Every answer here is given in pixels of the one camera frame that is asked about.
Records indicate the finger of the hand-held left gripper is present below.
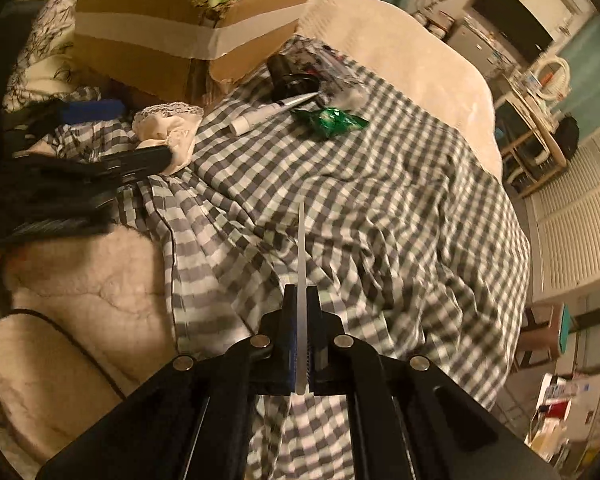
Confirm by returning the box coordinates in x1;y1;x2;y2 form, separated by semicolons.
75;146;174;184
10;99;125;146

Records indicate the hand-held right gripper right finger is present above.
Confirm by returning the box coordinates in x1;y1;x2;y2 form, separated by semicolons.
307;284;561;480

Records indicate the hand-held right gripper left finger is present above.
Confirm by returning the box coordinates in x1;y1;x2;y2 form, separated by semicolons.
35;282;302;480

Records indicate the cream lace-trimmed cloth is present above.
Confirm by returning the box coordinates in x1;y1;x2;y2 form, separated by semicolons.
130;102;205;177

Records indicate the thin white strip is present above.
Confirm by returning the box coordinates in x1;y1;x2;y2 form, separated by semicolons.
292;200;314;397

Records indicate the brown cardboard box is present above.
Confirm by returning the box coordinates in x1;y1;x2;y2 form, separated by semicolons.
72;0;317;107

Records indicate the floral bedding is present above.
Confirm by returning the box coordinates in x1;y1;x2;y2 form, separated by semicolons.
2;0;151;112

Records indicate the white tube pen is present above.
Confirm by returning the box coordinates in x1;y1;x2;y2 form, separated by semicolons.
229;91;322;137

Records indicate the grey checkered cloth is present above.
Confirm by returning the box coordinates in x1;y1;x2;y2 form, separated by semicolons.
45;35;531;480

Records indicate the black bottle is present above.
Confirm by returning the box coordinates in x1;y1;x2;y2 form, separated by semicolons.
266;54;324;102

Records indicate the green snack packet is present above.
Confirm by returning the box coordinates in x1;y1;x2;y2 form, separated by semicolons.
291;106;371;140

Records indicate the clear plastic bag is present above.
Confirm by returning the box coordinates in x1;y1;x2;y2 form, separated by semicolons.
295;45;369;111

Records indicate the teal-topped stool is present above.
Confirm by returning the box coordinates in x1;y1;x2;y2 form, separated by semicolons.
517;302;576;369

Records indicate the pile of printed papers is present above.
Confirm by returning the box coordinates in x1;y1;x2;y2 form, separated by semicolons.
527;370;600;462

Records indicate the white louvered cabinet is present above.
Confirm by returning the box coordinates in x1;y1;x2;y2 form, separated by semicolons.
525;135;600;307

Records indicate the wooden side table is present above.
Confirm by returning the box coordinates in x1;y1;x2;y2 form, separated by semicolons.
495;72;569;197

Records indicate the black bag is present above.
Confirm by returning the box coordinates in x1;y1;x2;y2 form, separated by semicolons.
555;116;580;161

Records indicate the grey box appliance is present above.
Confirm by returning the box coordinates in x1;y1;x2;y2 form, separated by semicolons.
447;20;501;77

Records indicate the black television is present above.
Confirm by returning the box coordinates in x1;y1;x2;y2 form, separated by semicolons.
472;0;554;64

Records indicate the black cable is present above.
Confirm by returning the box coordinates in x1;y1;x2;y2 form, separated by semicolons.
0;310;127;404

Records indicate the white ring mirror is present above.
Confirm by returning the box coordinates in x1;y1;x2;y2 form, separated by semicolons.
527;57;571;101

